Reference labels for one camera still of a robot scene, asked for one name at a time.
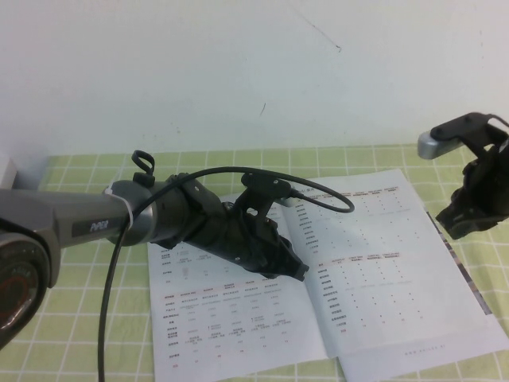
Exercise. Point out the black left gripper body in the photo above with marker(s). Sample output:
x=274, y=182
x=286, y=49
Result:
x=228, y=238

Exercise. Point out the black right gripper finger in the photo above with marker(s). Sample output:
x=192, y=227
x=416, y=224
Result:
x=457, y=227
x=457, y=205

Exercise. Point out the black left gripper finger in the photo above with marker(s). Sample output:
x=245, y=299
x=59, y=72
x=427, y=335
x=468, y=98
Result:
x=280, y=272
x=289, y=255

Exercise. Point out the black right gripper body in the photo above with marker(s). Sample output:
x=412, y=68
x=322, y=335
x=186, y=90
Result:
x=489, y=191

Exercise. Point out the white printed booklet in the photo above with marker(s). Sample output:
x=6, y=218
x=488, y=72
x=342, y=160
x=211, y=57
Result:
x=378, y=286

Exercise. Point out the grey left Piper robot arm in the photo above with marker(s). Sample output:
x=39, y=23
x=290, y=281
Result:
x=87, y=211

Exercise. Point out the white zip tie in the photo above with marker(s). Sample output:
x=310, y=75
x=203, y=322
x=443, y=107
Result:
x=128, y=211

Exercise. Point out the green white checked tablecloth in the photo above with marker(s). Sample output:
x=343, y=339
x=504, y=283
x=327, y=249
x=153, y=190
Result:
x=127, y=318

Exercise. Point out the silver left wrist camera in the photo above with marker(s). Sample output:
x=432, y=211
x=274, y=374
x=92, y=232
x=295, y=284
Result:
x=287, y=202

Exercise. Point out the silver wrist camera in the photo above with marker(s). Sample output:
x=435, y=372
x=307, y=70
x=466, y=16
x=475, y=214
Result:
x=287, y=202
x=431, y=149

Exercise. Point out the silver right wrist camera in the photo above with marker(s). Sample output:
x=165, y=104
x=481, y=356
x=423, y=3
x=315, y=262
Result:
x=431, y=149

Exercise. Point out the black left camera mount bracket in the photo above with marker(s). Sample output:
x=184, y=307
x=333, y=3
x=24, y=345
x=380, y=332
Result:
x=264, y=185

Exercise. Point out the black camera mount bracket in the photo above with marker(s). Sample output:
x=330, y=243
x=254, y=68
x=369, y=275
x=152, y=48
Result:
x=264, y=185
x=457, y=125

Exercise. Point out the black right camera mount bracket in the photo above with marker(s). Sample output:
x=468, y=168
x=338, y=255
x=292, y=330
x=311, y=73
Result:
x=457, y=125

